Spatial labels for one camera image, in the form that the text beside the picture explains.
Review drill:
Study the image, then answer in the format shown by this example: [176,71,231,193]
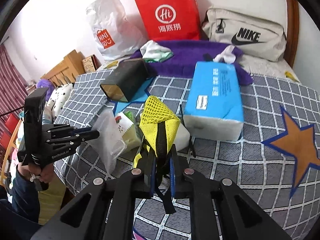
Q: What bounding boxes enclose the translucent zip pouch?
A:
[87,109,127,175]

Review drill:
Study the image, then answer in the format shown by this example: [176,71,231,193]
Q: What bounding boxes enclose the fruit print wet wipe packet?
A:
[115,112,133,137]

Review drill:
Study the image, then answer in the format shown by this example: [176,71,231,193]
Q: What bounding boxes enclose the yellow black mesh pouch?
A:
[134,95,181,215]

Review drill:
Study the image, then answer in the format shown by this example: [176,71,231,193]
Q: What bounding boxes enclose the white foam sponge block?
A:
[174,123,190,151]

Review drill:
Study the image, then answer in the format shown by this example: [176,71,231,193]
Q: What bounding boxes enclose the blue tissue pack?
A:
[183,61,244,141]

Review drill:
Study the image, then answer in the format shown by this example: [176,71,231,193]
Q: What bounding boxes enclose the white glove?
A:
[140,40,166,56]

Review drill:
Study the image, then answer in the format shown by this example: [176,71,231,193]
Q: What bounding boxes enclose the white sock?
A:
[213,45,236,64]

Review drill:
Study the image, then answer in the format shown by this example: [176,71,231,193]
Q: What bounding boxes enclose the person's left forearm sleeve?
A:
[1,171,42,239]

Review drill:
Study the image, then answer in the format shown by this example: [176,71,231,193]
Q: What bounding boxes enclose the person's left hand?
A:
[17,163,55,183]

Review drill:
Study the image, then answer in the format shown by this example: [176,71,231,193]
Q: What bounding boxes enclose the white dotted pillow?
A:
[44,83,73,122]

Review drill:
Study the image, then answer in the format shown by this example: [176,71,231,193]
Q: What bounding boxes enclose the purple plush toy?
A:
[36,79,55,101]

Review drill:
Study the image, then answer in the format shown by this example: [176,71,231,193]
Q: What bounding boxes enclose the wooden bed headboard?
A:
[41,50,85,87]

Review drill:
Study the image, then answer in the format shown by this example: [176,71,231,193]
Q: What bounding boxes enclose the dark green tea tin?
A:
[100,59,149,102]

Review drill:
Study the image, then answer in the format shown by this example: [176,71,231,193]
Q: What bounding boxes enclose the patterned gift box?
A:
[81,55,101,73]

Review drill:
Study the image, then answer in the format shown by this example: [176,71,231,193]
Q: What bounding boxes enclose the white Miniso plastic bag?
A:
[86,0,146,61]

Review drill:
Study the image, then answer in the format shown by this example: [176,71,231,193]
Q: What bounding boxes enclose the purple towel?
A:
[130,39,254,86]

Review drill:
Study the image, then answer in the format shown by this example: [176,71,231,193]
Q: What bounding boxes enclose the red Haidilao paper bag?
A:
[135,0,201,41]

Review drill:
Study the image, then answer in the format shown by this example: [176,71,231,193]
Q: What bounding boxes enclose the beige Nike bag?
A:
[202,7,287,62]

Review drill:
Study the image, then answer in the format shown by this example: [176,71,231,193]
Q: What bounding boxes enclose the brown wooden door frame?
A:
[284,0,300,68]

